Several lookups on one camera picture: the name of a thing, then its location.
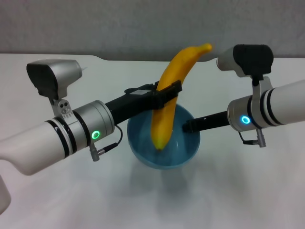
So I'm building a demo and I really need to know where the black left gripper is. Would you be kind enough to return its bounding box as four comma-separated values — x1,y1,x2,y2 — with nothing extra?
104,81,184,125

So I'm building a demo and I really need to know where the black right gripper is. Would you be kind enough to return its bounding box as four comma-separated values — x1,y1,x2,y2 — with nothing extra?
182,111,230,133

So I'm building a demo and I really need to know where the yellow banana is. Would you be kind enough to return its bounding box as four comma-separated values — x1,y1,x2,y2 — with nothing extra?
150,42,213,152

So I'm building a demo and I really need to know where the blue plastic bowl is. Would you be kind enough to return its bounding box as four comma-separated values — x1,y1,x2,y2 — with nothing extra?
126,104,202,170

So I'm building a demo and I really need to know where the right arm connector cable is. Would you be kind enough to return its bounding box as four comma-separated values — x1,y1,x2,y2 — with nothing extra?
239,128,269,149

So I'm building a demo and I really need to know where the arm connector cable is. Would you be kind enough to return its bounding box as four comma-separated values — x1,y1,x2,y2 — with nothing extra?
89,126,123,163
239,128,269,149

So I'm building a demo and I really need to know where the left arm connector cable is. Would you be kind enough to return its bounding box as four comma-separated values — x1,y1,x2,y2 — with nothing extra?
89,126,123,163

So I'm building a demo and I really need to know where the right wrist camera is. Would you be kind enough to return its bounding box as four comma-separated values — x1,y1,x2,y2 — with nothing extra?
216,44,274,87

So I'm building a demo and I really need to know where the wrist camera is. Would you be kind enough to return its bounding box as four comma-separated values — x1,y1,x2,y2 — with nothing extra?
216,44,274,87
26,59,83,118

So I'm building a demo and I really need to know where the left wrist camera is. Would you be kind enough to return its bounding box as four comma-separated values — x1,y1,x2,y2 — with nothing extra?
26,59,83,118

